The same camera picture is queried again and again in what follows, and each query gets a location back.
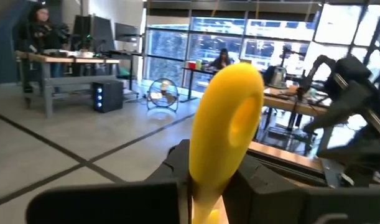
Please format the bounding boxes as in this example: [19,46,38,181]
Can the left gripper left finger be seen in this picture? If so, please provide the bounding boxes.
[25,139,190,224]

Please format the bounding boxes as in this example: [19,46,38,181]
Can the black table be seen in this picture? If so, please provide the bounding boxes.
[180,67,216,103]

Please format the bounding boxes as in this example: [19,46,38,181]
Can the metal kettle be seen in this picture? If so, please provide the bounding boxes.
[268,66,287,90]

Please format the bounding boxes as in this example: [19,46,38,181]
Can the black computer monitor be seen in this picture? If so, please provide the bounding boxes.
[72,14,116,52]
[114,22,140,43]

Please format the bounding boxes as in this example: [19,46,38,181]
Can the yellow silicone spoon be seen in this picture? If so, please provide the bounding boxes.
[188,62,265,224]

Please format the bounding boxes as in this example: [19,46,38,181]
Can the person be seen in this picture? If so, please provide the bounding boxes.
[208,48,236,71]
[21,2,72,94]

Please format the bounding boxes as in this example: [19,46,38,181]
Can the wooden-top grey desk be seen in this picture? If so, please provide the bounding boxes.
[15,51,121,119]

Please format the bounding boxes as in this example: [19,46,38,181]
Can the black floor fan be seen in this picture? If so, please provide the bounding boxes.
[146,77,180,113]

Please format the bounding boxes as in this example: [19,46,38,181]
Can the wooden work table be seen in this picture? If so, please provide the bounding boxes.
[260,85,332,131]

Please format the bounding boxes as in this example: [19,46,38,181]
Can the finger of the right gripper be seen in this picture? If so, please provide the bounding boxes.
[304,102,374,131]
[304,87,360,129]

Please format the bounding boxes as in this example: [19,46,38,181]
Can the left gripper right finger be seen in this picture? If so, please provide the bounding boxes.
[222,155,380,224]

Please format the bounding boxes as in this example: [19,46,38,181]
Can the black computer tower blue lights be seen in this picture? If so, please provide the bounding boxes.
[92,80,124,113]

